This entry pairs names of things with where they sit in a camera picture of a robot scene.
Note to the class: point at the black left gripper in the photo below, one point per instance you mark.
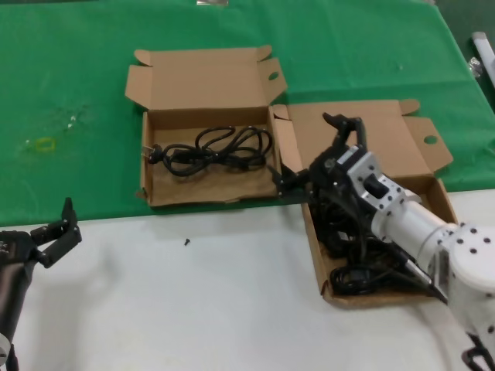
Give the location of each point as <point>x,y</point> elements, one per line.
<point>13,248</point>

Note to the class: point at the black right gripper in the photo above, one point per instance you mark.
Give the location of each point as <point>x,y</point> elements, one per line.
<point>328,174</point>

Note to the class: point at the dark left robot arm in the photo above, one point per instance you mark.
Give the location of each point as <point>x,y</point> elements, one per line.
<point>9,301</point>

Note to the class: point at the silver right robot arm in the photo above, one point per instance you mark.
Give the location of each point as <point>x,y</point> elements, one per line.
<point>406,220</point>

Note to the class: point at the cardboard box with round hole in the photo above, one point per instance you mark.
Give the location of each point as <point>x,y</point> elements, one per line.
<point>205,81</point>

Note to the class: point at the yellow rubber band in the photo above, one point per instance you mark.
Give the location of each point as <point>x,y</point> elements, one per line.
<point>44,143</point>

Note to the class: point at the clear plastic scrap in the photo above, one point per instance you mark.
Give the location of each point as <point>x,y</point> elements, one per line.
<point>73,120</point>

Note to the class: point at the green tablecloth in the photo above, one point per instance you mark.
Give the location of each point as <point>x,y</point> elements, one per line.
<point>58,58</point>

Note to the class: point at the small clear plastic bag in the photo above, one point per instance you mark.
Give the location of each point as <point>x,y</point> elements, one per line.
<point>475,66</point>

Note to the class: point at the white tube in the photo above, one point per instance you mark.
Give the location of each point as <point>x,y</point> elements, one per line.
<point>485,54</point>

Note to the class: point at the silver metal object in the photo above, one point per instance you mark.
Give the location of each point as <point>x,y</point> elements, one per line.
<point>210,2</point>

